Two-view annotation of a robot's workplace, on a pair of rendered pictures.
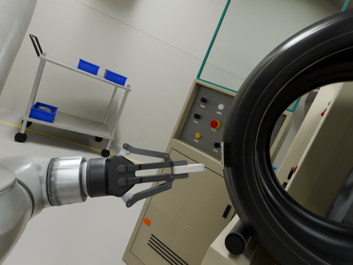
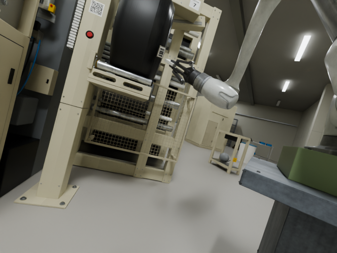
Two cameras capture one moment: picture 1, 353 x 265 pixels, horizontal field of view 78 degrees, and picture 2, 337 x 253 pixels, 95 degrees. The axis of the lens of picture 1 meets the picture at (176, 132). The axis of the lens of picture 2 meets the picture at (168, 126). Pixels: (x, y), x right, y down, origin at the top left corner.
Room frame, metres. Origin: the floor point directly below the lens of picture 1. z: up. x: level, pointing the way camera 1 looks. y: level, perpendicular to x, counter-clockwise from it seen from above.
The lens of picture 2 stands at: (0.97, 0.65, 0.71)
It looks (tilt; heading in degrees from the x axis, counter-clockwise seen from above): 3 degrees down; 228
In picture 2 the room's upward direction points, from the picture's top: 17 degrees clockwise
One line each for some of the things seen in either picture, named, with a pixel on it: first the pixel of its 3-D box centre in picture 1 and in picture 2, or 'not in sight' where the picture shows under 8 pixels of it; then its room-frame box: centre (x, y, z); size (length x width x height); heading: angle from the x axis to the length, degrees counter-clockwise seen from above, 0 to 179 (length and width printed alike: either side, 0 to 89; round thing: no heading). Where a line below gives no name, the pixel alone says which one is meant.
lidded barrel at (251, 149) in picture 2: not in sight; (245, 152); (-4.84, -1.45, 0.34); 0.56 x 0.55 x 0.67; 16
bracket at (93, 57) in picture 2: not in sight; (99, 68); (0.68, -0.50, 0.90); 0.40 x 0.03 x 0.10; 62
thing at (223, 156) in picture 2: not in sight; (228, 151); (-2.35, -0.91, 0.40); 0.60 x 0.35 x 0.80; 77
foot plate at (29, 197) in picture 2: not in sight; (51, 192); (0.76, -0.51, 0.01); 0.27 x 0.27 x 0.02; 62
